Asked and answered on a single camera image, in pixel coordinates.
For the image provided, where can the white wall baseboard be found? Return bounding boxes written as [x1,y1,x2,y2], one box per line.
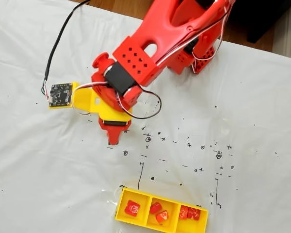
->
[273,3,291,61]

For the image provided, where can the black camera cable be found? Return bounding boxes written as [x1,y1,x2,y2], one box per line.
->
[40,0,91,102]

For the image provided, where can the camera board on yellow mount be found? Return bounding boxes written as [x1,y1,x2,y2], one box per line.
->
[48,82,80,110]

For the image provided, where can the red-orange Starburst candy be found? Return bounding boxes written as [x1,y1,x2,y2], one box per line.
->
[123,200,141,216]
[149,202,162,214]
[178,205,190,220]
[188,207,201,221]
[155,210,170,223]

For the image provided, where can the red white black servo wire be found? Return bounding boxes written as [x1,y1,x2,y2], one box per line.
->
[71,82,112,116]
[156,0,233,71]
[115,87,162,119]

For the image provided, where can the yellow three-compartment box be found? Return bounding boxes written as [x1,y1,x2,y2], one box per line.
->
[115,188,210,233]

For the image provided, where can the white plastic table cover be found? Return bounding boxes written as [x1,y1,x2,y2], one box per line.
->
[0,0,291,233]

